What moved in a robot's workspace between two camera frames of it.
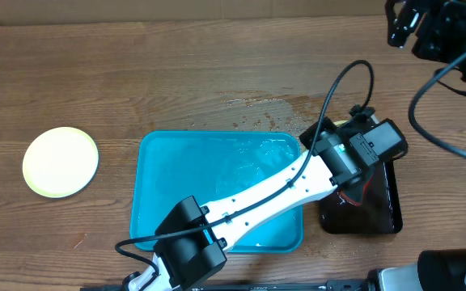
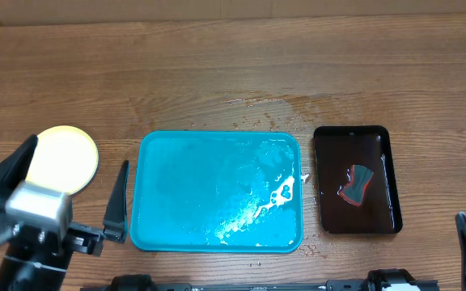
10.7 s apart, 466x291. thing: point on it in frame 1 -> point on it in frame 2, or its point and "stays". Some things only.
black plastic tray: x=379 y=211 stays
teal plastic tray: x=166 y=166 stays
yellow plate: x=340 y=123 -> x=65 y=160
